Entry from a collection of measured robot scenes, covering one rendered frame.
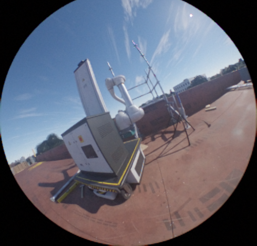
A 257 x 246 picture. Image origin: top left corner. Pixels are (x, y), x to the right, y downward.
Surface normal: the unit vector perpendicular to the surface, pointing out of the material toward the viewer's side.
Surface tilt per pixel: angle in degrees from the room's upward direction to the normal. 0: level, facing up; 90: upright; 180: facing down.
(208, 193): 0
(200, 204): 0
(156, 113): 90
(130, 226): 0
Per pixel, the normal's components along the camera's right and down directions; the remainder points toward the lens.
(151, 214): -0.40, -0.91
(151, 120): -0.14, 0.11
